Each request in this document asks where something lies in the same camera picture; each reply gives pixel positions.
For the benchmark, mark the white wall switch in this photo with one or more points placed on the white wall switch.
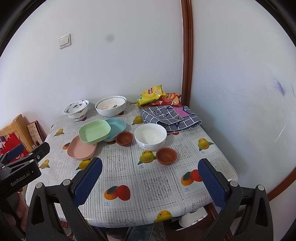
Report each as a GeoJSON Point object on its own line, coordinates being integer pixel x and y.
{"type": "Point", "coordinates": [65, 41]}

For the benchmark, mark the large white bowl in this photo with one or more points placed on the large white bowl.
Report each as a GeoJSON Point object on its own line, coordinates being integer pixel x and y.
{"type": "Point", "coordinates": [111, 112]}

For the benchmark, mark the white stool under table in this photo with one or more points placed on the white stool under table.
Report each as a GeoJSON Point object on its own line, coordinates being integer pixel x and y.
{"type": "Point", "coordinates": [192, 218]}

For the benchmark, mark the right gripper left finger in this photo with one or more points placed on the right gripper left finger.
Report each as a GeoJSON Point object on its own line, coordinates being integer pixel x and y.
{"type": "Point", "coordinates": [43, 222]}

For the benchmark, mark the brown small bowl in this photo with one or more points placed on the brown small bowl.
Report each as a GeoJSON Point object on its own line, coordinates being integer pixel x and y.
{"type": "Point", "coordinates": [166, 156]}
{"type": "Point", "coordinates": [124, 138]}

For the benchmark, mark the fruit print tablecloth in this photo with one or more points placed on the fruit print tablecloth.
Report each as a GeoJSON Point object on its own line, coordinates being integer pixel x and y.
{"type": "Point", "coordinates": [153, 187]}

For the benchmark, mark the green square plate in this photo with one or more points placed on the green square plate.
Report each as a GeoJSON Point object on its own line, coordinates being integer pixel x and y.
{"type": "Point", "coordinates": [94, 132]}

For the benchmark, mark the red patterned box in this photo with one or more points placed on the red patterned box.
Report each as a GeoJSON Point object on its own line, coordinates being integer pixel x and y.
{"type": "Point", "coordinates": [35, 133]}

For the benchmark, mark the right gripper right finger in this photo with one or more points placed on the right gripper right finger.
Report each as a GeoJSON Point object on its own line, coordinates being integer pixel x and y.
{"type": "Point", "coordinates": [256, 222]}

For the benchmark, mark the pink square plate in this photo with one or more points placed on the pink square plate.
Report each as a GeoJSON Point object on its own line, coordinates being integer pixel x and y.
{"type": "Point", "coordinates": [79, 150]}

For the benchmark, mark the yellow chip bag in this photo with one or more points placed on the yellow chip bag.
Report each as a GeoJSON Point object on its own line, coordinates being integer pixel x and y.
{"type": "Point", "coordinates": [150, 95]}

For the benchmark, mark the inner white patterned bowl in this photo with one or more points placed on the inner white patterned bowl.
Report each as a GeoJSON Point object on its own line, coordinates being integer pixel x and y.
{"type": "Point", "coordinates": [110, 103]}

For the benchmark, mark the person's left hand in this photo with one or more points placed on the person's left hand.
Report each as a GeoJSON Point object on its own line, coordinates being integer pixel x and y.
{"type": "Point", "coordinates": [21, 211]}

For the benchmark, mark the blue patterned footed bowl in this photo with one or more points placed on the blue patterned footed bowl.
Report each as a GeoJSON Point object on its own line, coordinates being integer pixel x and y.
{"type": "Point", "coordinates": [77, 110]}

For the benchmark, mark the red chip bag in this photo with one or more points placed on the red chip bag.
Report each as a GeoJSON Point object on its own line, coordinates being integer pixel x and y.
{"type": "Point", "coordinates": [171, 99]}

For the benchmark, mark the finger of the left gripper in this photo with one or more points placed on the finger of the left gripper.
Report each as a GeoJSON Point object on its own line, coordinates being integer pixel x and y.
{"type": "Point", "coordinates": [38, 153]}
{"type": "Point", "coordinates": [14, 153]}

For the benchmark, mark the brown wooden door frame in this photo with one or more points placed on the brown wooden door frame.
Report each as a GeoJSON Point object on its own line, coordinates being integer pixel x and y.
{"type": "Point", "coordinates": [188, 50]}

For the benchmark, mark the grey checked folded cloth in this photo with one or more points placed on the grey checked folded cloth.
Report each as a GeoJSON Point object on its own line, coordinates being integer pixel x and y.
{"type": "Point", "coordinates": [174, 119]}

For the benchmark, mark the blue square plate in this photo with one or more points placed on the blue square plate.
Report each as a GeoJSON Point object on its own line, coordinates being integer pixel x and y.
{"type": "Point", "coordinates": [117, 126]}

